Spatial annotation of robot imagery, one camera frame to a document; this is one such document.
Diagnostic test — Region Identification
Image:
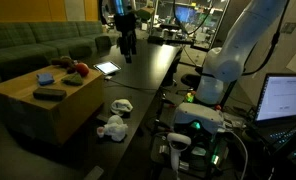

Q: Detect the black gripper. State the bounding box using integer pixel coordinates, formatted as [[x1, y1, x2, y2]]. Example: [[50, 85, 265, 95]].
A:
[[114, 13, 136, 63]]

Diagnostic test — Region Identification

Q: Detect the red apple toy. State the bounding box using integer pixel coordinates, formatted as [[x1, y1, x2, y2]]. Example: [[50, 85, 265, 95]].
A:
[[75, 63, 89, 77]]

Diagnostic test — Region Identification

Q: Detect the brown plush toy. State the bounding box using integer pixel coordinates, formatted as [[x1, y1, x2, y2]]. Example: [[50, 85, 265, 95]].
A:
[[51, 57, 76, 74]]

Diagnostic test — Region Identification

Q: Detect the green cloth wedge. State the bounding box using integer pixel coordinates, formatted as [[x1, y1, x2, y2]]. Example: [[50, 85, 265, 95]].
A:
[[61, 73, 83, 86]]

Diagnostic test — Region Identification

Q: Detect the white cloth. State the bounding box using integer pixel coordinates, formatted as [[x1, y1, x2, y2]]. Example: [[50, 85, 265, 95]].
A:
[[110, 99, 133, 116]]

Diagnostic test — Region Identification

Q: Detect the blue sponge block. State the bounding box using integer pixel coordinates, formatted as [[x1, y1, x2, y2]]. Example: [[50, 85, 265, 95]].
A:
[[37, 73, 54, 86]]

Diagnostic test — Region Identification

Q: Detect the white plastic bag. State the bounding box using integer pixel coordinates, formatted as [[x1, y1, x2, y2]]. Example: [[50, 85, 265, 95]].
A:
[[96, 115, 128, 142]]

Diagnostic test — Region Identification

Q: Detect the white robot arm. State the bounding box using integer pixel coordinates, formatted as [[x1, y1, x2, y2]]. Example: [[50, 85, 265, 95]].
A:
[[195, 0, 287, 105]]

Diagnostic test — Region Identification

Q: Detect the cardboard box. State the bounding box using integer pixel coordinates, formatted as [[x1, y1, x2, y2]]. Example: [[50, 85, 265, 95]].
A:
[[0, 65, 104, 145]]

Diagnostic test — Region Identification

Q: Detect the white tablet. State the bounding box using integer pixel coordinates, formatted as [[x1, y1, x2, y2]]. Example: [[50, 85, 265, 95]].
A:
[[94, 61, 120, 75]]

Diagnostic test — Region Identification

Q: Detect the black rectangular case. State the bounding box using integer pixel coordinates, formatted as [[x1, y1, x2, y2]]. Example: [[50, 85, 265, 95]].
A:
[[33, 88, 67, 101]]

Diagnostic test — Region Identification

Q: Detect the green plaid sofa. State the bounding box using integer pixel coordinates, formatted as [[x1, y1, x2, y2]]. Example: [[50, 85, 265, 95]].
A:
[[0, 21, 119, 82]]

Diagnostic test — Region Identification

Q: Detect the white VR controller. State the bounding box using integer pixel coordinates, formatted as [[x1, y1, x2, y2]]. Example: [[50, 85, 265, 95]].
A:
[[167, 133, 191, 171]]

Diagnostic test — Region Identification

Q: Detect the open laptop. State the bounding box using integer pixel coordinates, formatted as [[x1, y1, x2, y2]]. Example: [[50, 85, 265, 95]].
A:
[[253, 73, 296, 149]]

